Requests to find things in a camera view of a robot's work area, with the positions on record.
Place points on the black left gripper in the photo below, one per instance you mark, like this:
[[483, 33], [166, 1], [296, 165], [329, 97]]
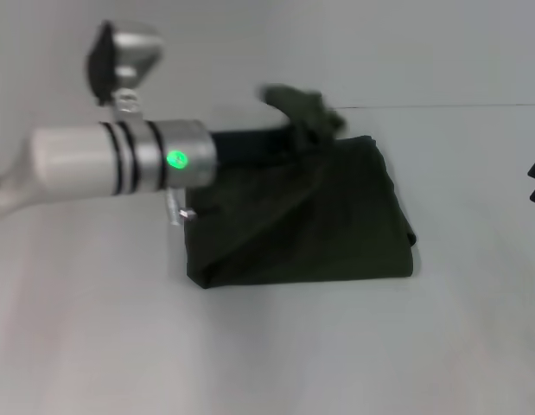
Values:
[[250, 144]]

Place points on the dark green FREE! t-shirt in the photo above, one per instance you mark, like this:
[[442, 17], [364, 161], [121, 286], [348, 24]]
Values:
[[310, 207]]

